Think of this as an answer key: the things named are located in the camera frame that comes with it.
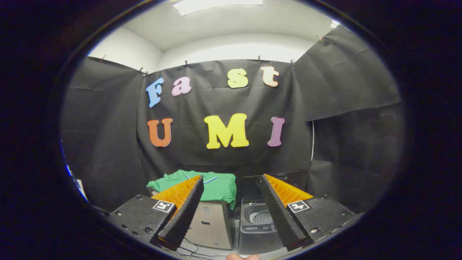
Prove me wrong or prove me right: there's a green polo shirt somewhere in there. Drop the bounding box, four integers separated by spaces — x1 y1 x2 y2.
147 170 237 210

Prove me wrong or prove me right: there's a grey washing machine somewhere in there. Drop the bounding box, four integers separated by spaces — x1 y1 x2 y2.
237 198 289 255

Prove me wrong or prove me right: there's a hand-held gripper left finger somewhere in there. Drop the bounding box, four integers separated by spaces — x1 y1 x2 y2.
108 175 205 251

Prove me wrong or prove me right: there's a grey cabinet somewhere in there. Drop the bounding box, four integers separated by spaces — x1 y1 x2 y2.
150 190 233 250

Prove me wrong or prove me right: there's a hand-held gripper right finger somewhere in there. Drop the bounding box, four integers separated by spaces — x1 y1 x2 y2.
257 174 356 252

